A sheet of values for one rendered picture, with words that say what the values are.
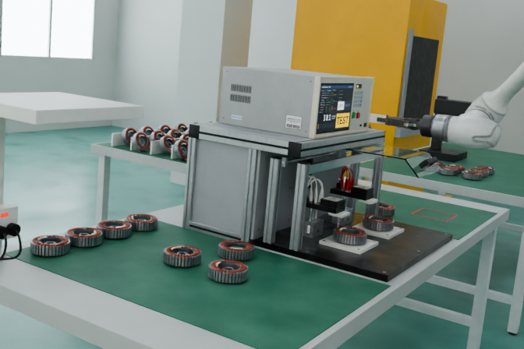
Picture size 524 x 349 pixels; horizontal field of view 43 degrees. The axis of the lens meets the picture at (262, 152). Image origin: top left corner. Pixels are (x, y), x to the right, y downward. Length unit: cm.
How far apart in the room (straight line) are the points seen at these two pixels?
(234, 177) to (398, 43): 383
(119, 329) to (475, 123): 129
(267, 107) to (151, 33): 764
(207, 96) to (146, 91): 372
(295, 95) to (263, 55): 647
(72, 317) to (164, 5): 828
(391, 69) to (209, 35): 168
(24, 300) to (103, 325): 26
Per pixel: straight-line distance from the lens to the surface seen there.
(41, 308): 173
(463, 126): 225
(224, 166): 224
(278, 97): 225
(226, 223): 226
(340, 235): 222
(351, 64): 604
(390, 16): 592
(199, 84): 630
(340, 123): 235
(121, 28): 1026
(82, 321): 163
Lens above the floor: 140
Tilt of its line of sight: 9 degrees down
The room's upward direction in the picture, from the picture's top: 5 degrees clockwise
